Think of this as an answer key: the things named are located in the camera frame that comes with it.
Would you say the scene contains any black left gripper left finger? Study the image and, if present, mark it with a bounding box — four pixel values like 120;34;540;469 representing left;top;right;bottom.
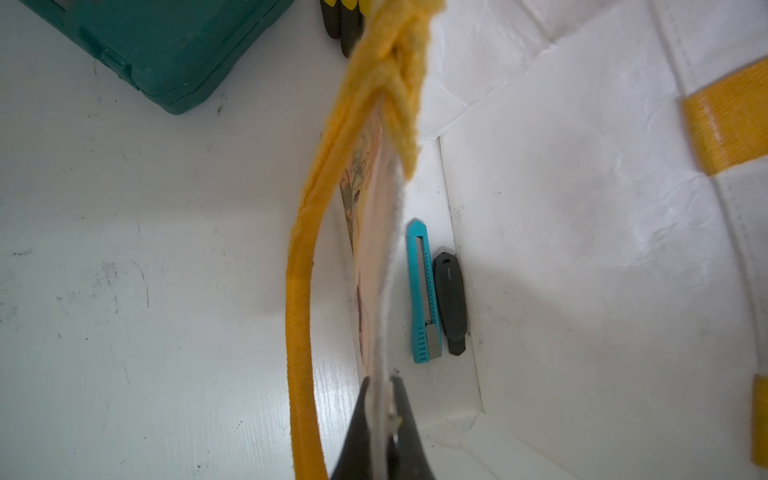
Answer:
330;377;371;480

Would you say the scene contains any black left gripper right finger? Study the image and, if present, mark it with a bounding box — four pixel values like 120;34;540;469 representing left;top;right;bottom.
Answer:
388;376;435;480

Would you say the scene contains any black utility knife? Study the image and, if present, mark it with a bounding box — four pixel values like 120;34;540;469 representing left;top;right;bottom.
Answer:
433;252;468;356

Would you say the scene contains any white pouch with yellow handles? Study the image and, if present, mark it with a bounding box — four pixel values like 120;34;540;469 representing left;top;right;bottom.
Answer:
284;0;768;480

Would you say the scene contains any yellow grey work glove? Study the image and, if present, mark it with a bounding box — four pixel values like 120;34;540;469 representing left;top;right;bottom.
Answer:
319;0;373;58

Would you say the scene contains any green plastic tool case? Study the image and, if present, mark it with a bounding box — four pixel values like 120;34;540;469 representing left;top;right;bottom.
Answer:
26;0;291;115

